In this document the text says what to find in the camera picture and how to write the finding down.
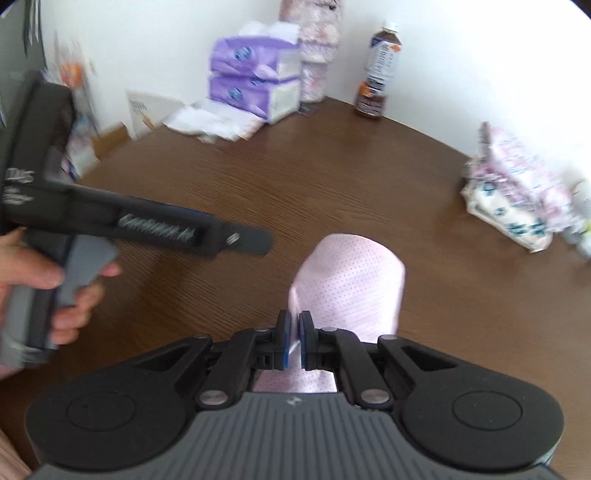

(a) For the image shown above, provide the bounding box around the white printed paper bag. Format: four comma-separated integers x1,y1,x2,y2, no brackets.
126,90,182,140

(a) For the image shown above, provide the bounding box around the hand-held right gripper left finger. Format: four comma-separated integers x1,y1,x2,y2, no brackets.
134,310,296,409

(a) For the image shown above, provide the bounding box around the purple tissue pack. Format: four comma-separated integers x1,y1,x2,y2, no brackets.
210,21,303,80
208,74,302,124

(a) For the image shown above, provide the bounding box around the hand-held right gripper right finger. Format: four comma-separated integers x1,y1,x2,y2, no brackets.
298,310,458,409

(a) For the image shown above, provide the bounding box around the wire rack with small items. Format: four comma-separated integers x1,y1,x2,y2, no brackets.
44,30,102,181

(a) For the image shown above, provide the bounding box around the pink blue mesh vest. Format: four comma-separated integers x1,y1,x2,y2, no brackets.
254,233,407,394

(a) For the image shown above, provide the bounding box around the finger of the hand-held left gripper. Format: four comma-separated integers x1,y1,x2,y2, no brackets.
213,222,276,259

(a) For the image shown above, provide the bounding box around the crumpled white wrapper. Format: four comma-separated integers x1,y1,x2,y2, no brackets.
161,98,267,144

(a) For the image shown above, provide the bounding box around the folded cream teal-flower garment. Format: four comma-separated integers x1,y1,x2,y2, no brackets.
460,178,555,253

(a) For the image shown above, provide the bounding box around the folded pink floral garment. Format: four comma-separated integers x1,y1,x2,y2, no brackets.
464,122,580,232

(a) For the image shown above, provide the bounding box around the brown cardboard box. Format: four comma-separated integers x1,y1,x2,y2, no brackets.
91,122,131,158

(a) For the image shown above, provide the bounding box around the tea bottle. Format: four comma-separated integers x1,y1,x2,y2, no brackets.
353,21,403,121

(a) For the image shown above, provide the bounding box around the grey cabinet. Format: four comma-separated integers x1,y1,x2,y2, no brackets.
0,0,47,134

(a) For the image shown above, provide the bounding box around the person's left hand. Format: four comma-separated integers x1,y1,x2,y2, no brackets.
0,227,123,345

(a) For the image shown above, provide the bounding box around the fuzzy purple vase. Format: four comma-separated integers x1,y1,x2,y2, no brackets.
279,0,346,103

